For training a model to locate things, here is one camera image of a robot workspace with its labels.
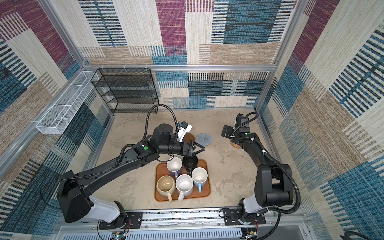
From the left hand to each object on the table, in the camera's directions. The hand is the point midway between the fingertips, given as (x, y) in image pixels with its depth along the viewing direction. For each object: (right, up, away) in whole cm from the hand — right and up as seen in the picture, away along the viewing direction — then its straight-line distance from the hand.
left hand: (200, 147), depth 68 cm
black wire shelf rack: (-51, +35, +42) cm, 75 cm away
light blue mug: (0, -19, +17) cm, 26 cm away
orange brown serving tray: (-22, -17, +22) cm, 35 cm away
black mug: (-5, -12, +22) cm, 26 cm away
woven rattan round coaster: (+24, -3, +32) cm, 40 cm away
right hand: (+19, +5, +23) cm, 30 cm away
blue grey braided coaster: (+3, 0, +35) cm, 35 cm away
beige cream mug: (-18, -23, +15) cm, 33 cm away
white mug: (-8, -23, +15) cm, 29 cm away
